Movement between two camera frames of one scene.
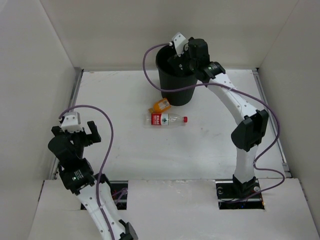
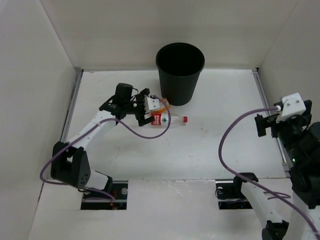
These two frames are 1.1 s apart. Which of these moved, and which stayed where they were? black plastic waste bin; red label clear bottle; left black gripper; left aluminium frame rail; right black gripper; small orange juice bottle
Moved: left black gripper; right black gripper
Stayed: black plastic waste bin; small orange juice bottle; red label clear bottle; left aluminium frame rail
